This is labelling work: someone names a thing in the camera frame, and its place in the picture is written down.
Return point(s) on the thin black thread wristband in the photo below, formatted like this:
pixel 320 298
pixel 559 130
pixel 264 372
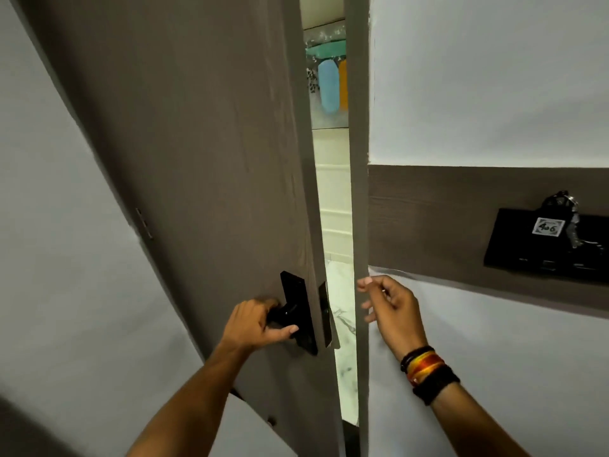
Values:
pixel 415 355

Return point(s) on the thick black thread wristband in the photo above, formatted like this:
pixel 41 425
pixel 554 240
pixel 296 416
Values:
pixel 437 384

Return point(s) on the colourful abstract wall painting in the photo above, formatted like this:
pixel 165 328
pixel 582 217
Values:
pixel 328 85

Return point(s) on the person's left hand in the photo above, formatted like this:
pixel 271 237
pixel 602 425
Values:
pixel 247 326

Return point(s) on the person's right hand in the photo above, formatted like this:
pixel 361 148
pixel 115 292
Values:
pixel 399 314

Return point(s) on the person's right fingers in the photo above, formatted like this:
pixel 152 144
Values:
pixel 371 283

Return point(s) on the key bunch with white tag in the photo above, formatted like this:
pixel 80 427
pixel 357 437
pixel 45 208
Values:
pixel 561 211

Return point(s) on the brown wooden wall panel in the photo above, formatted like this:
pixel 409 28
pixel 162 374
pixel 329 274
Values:
pixel 428 218

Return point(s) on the orange yellow red thread wristband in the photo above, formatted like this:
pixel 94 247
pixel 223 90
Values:
pixel 426 367

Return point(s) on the person's right forearm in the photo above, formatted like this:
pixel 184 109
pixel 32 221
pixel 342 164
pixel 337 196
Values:
pixel 476 428

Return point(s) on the brown wooden door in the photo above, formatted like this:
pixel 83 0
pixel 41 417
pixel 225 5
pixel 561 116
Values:
pixel 200 152

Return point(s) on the person's left forearm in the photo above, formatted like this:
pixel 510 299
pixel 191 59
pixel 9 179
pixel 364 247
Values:
pixel 190 404

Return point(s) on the person's left thumb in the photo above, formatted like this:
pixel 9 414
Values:
pixel 281 333

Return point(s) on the grey-brown door frame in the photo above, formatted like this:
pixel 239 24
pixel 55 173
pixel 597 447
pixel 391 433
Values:
pixel 359 185

